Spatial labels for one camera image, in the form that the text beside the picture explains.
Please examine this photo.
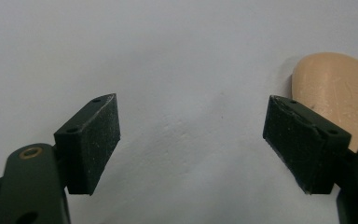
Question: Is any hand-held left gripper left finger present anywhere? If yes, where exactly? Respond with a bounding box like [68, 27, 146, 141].
[53, 92, 121, 197]

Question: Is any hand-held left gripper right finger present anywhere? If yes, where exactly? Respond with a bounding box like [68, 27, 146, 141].
[262, 94, 352, 195]

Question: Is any beige rounded plastic object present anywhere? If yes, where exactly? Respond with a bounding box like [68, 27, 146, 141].
[291, 51, 358, 153]

